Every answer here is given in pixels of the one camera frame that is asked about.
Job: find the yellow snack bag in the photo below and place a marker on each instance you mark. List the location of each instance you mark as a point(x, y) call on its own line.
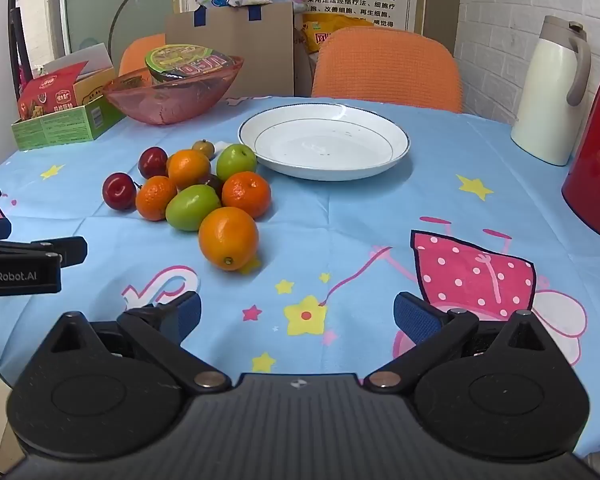
point(330, 27)

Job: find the green apple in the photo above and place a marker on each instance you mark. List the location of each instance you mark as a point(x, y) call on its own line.
point(236, 161)
point(192, 207)

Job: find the pink transparent plastic bowl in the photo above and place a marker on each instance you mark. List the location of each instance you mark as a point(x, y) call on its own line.
point(165, 105)

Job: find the red snack carton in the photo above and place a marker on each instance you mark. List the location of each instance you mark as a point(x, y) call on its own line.
point(45, 95)

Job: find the white thermos jug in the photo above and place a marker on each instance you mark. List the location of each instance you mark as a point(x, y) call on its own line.
point(542, 100)

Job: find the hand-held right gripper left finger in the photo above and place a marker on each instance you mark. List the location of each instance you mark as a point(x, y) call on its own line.
point(185, 315)

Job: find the green cardboard box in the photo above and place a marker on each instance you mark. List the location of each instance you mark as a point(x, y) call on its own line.
point(55, 127)

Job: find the large orange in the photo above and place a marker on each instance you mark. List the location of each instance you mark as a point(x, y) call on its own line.
point(228, 237)

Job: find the tan carton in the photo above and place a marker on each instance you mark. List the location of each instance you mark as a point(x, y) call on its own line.
point(97, 90)

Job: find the cardboard box with blue tape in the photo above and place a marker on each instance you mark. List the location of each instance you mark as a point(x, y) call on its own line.
point(260, 55)

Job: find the red apple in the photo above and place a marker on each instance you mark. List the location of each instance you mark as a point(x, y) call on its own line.
point(152, 161)
point(119, 190)

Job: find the red thermos flask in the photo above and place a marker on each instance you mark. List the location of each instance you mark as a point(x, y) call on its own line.
point(597, 170)

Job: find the white plate with dark rim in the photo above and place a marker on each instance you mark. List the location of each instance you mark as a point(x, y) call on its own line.
point(330, 160)

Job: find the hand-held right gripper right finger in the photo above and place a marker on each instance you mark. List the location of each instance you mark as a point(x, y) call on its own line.
point(416, 317)

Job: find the green instant noodle cup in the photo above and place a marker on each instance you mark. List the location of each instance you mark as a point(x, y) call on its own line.
point(187, 62)

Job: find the dark purple plum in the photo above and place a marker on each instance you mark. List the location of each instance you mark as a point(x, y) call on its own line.
point(212, 182)

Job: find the small orange mandarin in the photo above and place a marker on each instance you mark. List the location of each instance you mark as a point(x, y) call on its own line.
point(155, 199)
point(246, 194)
point(189, 167)

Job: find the blue printed tablecloth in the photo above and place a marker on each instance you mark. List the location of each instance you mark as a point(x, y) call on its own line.
point(360, 230)

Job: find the orange chair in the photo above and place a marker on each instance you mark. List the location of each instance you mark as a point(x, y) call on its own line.
point(385, 67)
point(140, 52)

